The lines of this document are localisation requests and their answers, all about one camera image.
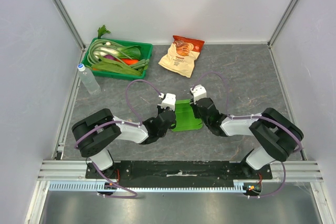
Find green paper box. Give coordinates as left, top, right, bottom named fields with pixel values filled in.
left=171, top=99, right=203, bottom=132

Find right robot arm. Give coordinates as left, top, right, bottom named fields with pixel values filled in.
left=190, top=98, right=304, bottom=170

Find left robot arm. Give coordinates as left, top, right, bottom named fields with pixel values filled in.
left=71, top=108, right=176, bottom=171

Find green asparagus bunch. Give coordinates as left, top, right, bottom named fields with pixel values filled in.
left=130, top=59, right=149, bottom=71

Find red and cream snack bag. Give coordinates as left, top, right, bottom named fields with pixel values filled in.
left=159, top=35, right=205, bottom=78

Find green plastic crate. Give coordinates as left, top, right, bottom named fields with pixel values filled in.
left=82, top=38, right=153, bottom=81

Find orange carrot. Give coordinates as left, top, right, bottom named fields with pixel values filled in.
left=121, top=59, right=139, bottom=66

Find bok choy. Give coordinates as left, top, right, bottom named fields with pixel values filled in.
left=93, top=46, right=141, bottom=60

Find green leafy vegetable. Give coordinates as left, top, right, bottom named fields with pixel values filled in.
left=91, top=61, right=142, bottom=76

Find purple onion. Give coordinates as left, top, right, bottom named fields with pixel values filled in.
left=104, top=55, right=115, bottom=60

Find clear plastic water bottle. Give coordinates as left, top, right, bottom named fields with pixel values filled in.
left=77, top=63, right=101, bottom=95

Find green long beans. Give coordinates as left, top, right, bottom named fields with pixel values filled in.
left=87, top=39, right=110, bottom=65

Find celery leaf sprig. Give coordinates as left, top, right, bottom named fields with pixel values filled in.
left=97, top=25, right=111, bottom=39

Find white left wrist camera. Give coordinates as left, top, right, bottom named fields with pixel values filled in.
left=158, top=93, right=176, bottom=111

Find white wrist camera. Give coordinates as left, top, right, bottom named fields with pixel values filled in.
left=190, top=84, right=207, bottom=104
left=158, top=93, right=176, bottom=111

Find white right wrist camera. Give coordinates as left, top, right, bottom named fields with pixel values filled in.
left=190, top=84, right=207, bottom=104

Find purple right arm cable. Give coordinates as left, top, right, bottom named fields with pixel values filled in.
left=191, top=71, right=304, bottom=200

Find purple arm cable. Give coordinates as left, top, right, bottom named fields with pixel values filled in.
left=191, top=71, right=304, bottom=200
left=73, top=79, right=165, bottom=198

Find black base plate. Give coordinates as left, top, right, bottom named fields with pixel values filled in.
left=102, top=161, right=272, bottom=188

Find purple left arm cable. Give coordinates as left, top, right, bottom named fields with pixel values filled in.
left=73, top=79, right=165, bottom=198

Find light blue cable duct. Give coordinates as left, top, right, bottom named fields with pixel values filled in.
left=49, top=181, right=251, bottom=193

